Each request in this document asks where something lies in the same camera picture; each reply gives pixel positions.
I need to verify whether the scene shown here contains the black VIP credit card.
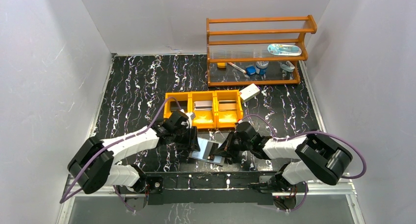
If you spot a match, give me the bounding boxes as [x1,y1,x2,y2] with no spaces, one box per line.
[203,141,219,161]

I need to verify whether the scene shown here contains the yellow three-compartment organizer tray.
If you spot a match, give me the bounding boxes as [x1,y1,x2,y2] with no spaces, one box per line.
[164,90,244,129]

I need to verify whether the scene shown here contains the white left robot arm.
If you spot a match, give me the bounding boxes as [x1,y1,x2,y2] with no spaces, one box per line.
[67,110,199,194]

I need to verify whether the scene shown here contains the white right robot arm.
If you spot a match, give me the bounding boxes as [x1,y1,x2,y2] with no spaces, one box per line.
[210,122,353,190]

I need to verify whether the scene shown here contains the dark card in tray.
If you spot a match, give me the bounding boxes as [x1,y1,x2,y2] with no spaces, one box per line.
[169,100,188,112]

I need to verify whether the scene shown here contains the silver card in tray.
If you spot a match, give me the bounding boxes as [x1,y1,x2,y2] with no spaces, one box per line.
[193,100,212,111]

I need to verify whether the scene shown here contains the brown card in tray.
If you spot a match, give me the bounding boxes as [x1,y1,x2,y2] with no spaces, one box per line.
[218,100,236,111]

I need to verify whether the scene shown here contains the green and white box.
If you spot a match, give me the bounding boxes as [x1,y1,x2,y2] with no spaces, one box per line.
[239,84,260,103]

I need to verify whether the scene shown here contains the small blue box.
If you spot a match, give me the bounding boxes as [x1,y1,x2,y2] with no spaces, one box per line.
[245,65,256,75]

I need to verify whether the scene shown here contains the white marker pen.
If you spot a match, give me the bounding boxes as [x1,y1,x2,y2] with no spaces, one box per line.
[227,62,247,74]

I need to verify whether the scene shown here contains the white jar blue label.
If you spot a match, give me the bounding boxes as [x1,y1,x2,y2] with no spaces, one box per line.
[255,61,269,75]

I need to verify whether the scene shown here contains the small yellow block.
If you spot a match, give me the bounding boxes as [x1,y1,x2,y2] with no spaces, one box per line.
[216,62,227,70]

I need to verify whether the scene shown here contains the orange wooden shelf rack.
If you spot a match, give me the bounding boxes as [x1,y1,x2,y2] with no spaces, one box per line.
[206,15,317,87]

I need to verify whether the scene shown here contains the teal blister pack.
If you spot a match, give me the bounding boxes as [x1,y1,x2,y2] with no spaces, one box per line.
[267,44,302,56]

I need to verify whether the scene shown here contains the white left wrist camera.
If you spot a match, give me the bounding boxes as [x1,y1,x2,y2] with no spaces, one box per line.
[182,110,195,122]

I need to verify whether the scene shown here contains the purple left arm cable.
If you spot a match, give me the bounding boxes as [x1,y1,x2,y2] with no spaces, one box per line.
[59,96,186,213]

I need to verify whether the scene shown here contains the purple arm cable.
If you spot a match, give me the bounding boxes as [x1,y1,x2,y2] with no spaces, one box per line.
[238,114,367,213]
[59,96,186,213]

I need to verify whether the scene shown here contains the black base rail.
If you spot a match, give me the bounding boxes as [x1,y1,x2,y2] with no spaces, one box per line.
[115,171,310,206]

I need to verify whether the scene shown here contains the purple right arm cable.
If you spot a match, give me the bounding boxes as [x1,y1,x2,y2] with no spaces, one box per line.
[238,114,367,213]

